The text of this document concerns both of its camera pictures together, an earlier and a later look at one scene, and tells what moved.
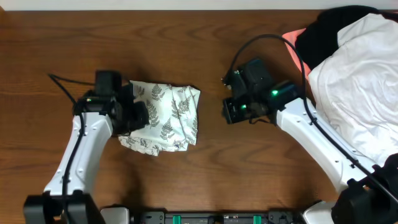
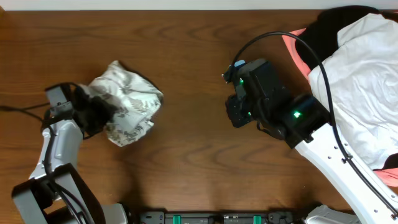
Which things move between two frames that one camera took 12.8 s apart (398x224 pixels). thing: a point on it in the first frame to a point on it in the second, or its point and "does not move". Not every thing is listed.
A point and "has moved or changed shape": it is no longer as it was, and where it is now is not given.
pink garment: [293, 37] does not move
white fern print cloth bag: [173, 114] has moved or changed shape
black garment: [319, 40] does not move
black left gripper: [142, 117] to [104, 109]
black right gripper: [231, 112] does not move
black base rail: [217, 217] does not move
